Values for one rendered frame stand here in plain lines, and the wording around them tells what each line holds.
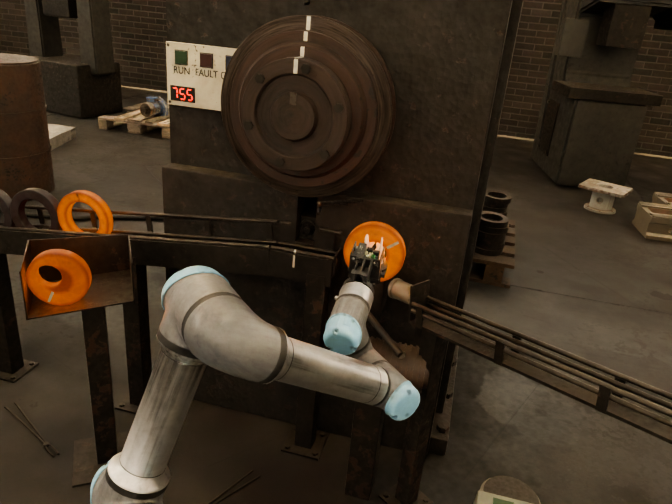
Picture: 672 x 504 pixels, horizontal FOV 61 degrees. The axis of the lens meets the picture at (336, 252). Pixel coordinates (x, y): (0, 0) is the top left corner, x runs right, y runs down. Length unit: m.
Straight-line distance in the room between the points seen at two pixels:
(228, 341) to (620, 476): 1.67
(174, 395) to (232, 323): 0.22
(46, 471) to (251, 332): 1.28
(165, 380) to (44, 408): 1.30
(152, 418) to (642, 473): 1.74
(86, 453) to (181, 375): 1.08
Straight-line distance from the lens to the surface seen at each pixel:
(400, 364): 1.59
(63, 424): 2.24
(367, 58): 1.51
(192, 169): 1.87
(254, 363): 0.91
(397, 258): 1.42
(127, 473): 1.17
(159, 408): 1.08
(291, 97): 1.47
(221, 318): 0.91
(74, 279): 1.64
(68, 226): 2.07
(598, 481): 2.24
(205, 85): 1.81
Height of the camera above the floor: 1.39
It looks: 23 degrees down
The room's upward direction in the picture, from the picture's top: 5 degrees clockwise
